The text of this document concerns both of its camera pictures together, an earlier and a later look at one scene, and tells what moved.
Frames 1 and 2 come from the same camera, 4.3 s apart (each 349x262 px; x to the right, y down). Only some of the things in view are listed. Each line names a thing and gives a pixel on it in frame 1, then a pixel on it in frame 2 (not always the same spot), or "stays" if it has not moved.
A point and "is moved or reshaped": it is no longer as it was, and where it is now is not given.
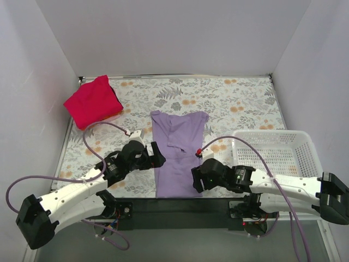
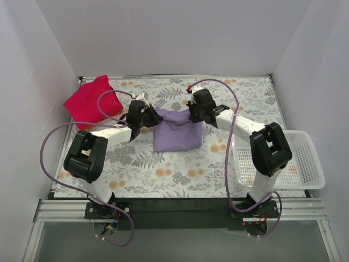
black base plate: x=183 y=214 stays
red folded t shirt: x=93 y=101 stays
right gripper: x=200 y=177 → x=192 y=113
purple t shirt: x=178 y=137 is moved or reshaped
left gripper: x=152 y=157 → x=152 y=117
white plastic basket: x=289 y=153 stays
